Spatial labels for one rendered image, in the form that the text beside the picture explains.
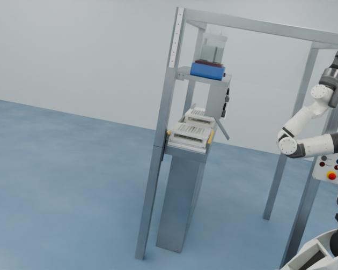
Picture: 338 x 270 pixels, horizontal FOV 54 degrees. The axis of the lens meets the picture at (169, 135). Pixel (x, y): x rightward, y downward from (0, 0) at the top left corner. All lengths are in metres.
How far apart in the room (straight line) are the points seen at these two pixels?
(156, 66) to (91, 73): 1.08
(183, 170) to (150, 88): 3.27
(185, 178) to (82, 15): 3.91
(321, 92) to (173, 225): 1.50
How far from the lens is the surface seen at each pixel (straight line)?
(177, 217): 2.53
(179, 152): 2.23
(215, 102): 2.08
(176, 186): 2.43
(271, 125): 5.63
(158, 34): 5.43
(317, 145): 1.59
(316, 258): 1.60
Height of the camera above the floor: 1.54
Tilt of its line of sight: 16 degrees down
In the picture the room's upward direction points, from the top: 10 degrees clockwise
